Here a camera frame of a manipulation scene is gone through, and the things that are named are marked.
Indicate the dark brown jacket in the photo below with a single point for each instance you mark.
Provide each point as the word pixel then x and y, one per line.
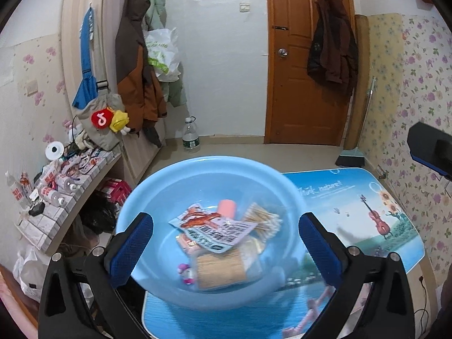
pixel 332 42

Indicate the red white carton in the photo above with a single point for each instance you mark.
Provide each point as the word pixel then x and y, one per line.
pixel 116 190

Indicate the white pink cat figurine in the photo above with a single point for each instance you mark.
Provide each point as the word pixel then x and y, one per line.
pixel 187 275

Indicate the teal broom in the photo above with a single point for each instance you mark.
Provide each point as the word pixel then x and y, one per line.
pixel 349 159

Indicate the small black pouch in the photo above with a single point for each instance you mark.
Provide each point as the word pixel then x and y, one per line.
pixel 36 210

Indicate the cream plush toy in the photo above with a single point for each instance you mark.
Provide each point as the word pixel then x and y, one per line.
pixel 84 142

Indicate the pale green jacket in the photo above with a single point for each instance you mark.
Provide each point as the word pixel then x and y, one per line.
pixel 157 7

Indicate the brown wooden door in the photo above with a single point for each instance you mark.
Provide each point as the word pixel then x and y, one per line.
pixel 293 95

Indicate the blue grey shoulder bag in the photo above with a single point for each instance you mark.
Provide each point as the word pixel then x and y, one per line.
pixel 95 127

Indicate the light blue plastic basin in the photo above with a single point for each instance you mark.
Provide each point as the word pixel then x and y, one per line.
pixel 159 190

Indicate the red print snack packet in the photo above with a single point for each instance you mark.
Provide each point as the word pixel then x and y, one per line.
pixel 215 233

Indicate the pink cylinder bottle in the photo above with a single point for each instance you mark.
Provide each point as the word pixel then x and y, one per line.
pixel 226 207

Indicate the scenic print desktop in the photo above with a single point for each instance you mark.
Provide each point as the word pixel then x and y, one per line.
pixel 353 219

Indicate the light wood wardrobe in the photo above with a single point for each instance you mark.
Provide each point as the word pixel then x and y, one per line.
pixel 106 24

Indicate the large clear water bottle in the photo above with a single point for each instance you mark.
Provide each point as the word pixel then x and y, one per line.
pixel 190 137

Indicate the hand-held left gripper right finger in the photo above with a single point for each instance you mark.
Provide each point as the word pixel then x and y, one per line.
pixel 319 250

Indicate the white green plastic bag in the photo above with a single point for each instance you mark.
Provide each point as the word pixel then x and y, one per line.
pixel 162 53

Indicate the clear bottle red label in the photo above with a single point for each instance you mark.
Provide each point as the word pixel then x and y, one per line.
pixel 53 195
pixel 67 182
pixel 16 192

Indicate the black plastic bag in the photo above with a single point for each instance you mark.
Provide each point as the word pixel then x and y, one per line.
pixel 99 217

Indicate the brown orange jacket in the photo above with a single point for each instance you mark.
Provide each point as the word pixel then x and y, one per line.
pixel 134 77

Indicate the white wall socket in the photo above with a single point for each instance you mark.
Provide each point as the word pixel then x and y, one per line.
pixel 32 87

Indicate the beige rolled mat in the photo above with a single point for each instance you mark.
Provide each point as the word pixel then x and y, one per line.
pixel 362 60

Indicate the white light switch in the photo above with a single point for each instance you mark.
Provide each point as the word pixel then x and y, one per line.
pixel 245 7

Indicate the yellow plush toy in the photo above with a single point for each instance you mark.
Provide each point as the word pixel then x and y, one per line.
pixel 119 120

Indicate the clear toothpick box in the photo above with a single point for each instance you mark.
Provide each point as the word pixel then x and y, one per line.
pixel 219 268

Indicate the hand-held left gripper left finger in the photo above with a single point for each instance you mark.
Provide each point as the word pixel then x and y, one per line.
pixel 132 250

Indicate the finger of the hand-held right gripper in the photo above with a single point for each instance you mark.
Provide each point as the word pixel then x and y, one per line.
pixel 427 141

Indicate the red plush toy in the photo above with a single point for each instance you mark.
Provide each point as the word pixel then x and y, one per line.
pixel 101 117

